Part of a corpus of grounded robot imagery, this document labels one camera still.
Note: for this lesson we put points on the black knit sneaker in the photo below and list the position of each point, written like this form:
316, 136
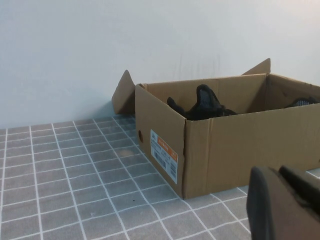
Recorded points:
200, 112

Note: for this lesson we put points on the brown cardboard shoe box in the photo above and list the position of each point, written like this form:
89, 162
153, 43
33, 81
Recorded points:
237, 155

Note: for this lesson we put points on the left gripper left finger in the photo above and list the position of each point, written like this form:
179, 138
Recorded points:
270, 212

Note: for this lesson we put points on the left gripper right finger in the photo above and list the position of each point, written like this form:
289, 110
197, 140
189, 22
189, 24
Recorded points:
305, 190

